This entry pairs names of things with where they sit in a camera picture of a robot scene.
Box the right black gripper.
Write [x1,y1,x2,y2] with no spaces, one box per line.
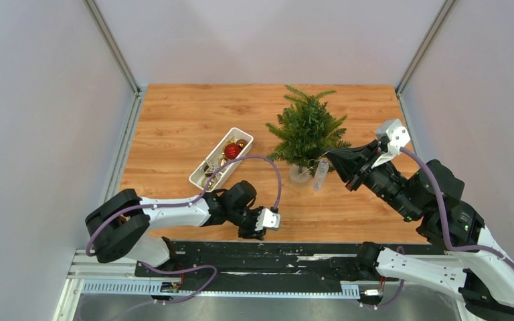
[321,139,418,221]

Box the clear battery box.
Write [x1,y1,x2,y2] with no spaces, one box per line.
[313,158,329,191]

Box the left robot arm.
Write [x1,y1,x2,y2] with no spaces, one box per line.
[84,181,280,277]

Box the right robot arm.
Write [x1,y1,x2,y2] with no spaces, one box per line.
[325,140,514,320]

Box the small green christmas tree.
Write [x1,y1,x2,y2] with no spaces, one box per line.
[266,85,351,187]

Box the silver star ornament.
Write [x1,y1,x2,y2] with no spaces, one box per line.
[203,160,223,177]

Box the red glitter ball ornament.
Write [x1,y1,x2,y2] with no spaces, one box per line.
[223,143,242,160]

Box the bronze ball ornament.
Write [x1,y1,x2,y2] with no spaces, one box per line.
[236,139,248,149]

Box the white ornament tray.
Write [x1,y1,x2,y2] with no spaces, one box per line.
[188,127,254,190]

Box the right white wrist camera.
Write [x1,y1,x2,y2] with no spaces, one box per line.
[371,119,410,169]

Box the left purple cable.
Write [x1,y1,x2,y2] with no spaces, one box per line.
[84,154,284,306]

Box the purple cable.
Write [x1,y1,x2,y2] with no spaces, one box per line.
[359,146,514,310]
[84,154,284,306]

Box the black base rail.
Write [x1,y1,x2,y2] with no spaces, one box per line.
[133,240,400,294]

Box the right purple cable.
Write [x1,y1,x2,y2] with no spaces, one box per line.
[359,146,514,310]

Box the white slotted cable duct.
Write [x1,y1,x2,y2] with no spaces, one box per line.
[81,280,361,300]

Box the left aluminium frame post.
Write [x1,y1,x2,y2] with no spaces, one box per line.
[83,0,142,95]

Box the aluminium frame post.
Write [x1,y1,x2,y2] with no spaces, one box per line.
[83,0,142,95]
[395,0,458,98]

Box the right aluminium frame post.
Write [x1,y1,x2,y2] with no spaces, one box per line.
[395,0,458,98]

